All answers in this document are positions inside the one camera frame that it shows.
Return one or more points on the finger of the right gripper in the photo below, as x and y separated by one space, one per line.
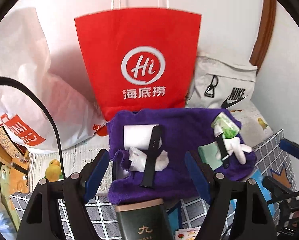
290 147

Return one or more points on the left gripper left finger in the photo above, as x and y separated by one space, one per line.
78 189

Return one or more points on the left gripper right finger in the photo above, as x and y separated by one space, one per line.
213 191

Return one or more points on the mint green cloth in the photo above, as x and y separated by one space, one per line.
208 155

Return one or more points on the white glove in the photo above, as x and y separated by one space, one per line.
230 147

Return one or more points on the orange fruit print packet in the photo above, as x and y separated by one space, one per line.
186 234

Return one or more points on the green tissue pack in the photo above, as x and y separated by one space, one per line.
222 124

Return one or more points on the white sponge block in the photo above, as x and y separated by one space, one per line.
137 136

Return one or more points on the grey checked cloth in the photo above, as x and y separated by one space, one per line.
271 160

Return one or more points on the dark green book box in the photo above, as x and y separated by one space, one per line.
144 220

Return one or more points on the purple fluffy towel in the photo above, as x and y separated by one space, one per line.
183 130

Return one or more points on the grey Nike bag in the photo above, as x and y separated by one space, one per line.
221 83

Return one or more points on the red paper shopping bag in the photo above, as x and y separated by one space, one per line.
139 58

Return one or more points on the white plastic Miniso bag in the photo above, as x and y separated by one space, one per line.
25 57

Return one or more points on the brown wooden door frame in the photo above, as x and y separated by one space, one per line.
265 31

